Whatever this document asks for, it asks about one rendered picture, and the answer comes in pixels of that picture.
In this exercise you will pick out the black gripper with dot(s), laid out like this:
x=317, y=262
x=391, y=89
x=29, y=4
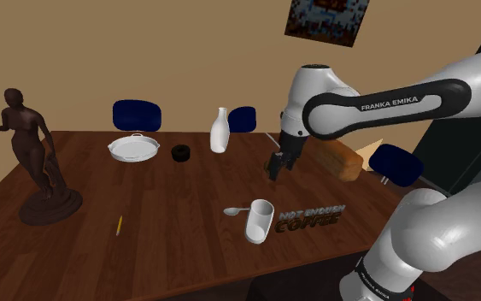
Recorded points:
x=292, y=146

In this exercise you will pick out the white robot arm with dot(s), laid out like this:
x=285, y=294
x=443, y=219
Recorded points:
x=427, y=233

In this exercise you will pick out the thin silver utensil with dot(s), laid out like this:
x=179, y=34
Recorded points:
x=272, y=139

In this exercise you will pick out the brown bread loaf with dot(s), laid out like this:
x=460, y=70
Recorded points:
x=340, y=160

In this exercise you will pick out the narrow dark blue chair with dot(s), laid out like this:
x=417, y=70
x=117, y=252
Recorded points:
x=242, y=119

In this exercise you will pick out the white cup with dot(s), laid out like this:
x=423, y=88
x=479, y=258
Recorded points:
x=259, y=221

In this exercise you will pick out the brown lettering figure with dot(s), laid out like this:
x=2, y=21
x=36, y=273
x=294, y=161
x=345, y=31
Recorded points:
x=309, y=221

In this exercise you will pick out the silver spoon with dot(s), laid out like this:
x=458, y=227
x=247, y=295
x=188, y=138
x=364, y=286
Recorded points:
x=234, y=211

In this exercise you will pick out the white bottle vase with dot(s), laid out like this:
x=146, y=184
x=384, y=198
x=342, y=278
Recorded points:
x=219, y=134

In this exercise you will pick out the brown wooden table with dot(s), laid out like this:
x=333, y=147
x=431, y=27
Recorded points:
x=173, y=196

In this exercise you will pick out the dark blue chair with legs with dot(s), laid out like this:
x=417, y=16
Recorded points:
x=396, y=164

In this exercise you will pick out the dark robot stand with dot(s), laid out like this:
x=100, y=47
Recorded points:
x=298, y=283

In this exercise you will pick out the wide dark blue chair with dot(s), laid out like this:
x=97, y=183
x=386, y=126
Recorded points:
x=136, y=115

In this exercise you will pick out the yellow pencil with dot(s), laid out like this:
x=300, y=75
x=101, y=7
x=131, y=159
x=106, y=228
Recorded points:
x=119, y=226

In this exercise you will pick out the black cabinet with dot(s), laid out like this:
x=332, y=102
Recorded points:
x=465, y=154

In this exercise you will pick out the dark brown human statue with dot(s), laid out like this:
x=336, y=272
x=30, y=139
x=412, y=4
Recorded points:
x=32, y=150

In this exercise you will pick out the pixelated wall picture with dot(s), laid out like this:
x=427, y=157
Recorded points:
x=327, y=18

